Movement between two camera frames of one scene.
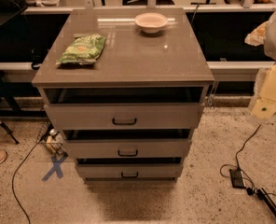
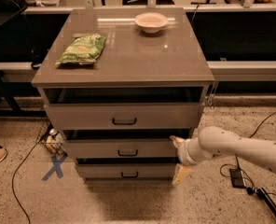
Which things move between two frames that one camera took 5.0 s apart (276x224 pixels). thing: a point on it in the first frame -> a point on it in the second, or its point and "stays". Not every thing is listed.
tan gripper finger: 256,37 -> 176,140
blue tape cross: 56,166 stays
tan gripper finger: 264,108 -> 181,174
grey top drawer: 128,116 stays
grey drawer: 128,148 stays
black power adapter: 237,178 stays
